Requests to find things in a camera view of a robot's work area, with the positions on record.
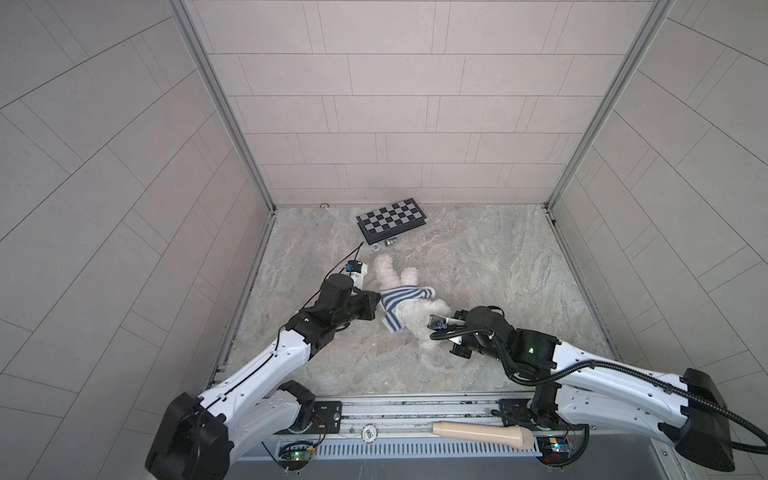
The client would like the blue white striped sweater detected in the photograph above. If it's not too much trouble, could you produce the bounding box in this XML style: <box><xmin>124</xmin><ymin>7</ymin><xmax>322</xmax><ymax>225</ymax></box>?
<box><xmin>378</xmin><ymin>285</ymin><xmax>436</xmax><ymax>333</ymax></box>

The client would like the white teddy bear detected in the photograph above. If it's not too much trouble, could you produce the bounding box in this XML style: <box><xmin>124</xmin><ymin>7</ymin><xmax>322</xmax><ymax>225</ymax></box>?
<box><xmin>373</xmin><ymin>254</ymin><xmax>452</xmax><ymax>373</ymax></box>

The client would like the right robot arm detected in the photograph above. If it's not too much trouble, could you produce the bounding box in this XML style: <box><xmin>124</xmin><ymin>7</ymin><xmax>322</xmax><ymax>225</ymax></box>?
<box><xmin>428</xmin><ymin>306</ymin><xmax>735</xmax><ymax>472</ymax></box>

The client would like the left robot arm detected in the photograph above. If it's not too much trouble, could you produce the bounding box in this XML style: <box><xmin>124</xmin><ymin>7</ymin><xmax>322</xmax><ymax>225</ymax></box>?
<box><xmin>145</xmin><ymin>273</ymin><xmax>381</xmax><ymax>479</ymax></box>

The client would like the black white chessboard box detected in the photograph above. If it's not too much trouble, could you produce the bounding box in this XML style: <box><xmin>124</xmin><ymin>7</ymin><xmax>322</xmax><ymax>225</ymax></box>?
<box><xmin>356</xmin><ymin>198</ymin><xmax>427</xmax><ymax>245</ymax></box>

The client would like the round white sticker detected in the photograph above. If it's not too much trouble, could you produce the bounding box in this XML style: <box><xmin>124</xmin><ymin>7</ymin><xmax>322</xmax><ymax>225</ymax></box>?
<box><xmin>361</xmin><ymin>424</ymin><xmax>378</xmax><ymax>444</ymax></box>

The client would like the right circuit board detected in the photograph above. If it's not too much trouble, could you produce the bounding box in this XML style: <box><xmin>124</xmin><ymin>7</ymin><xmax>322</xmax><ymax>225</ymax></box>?
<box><xmin>536</xmin><ymin>436</ymin><xmax>571</xmax><ymax>465</ymax></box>

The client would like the circuit board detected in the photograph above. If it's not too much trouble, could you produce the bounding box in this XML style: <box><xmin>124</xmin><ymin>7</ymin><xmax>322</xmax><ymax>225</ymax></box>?
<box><xmin>277</xmin><ymin>441</ymin><xmax>317</xmax><ymax>472</ymax></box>
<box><xmin>536</xmin><ymin>436</ymin><xmax>571</xmax><ymax>465</ymax></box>

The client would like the left circuit board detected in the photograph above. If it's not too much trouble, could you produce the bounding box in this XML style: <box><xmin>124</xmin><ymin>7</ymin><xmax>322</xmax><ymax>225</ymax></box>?
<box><xmin>277</xmin><ymin>441</ymin><xmax>317</xmax><ymax>472</ymax></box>

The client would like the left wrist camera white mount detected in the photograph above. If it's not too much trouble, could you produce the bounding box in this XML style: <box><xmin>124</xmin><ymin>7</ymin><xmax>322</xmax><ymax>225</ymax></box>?
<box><xmin>345</xmin><ymin>259</ymin><xmax>368</xmax><ymax>290</ymax></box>

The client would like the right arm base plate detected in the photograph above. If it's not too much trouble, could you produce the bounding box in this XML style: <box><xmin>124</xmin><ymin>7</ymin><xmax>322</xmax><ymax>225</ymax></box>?
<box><xmin>491</xmin><ymin>399</ymin><xmax>539</xmax><ymax>431</ymax></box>

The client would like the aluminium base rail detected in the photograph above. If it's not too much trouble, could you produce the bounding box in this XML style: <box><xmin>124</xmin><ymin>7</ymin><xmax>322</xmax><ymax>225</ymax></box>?
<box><xmin>167</xmin><ymin>389</ymin><xmax>670</xmax><ymax>443</ymax></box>

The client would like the beige wooden handle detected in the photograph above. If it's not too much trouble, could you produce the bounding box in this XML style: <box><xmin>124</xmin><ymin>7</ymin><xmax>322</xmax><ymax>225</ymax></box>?
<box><xmin>432</xmin><ymin>422</ymin><xmax>535</xmax><ymax>450</ymax></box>

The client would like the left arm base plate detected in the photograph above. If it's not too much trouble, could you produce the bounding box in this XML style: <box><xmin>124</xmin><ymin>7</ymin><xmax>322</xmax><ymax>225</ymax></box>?
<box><xmin>301</xmin><ymin>401</ymin><xmax>343</xmax><ymax>434</ymax></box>

